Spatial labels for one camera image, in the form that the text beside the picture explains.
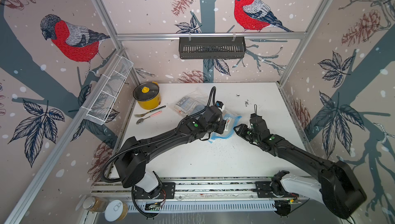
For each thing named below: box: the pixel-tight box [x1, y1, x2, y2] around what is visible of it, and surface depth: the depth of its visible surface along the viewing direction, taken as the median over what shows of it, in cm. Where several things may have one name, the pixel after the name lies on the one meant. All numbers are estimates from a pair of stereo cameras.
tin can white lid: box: [103, 199, 129, 222], surface depth 66 cm
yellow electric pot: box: [132, 81, 161, 110], surface depth 106 cm
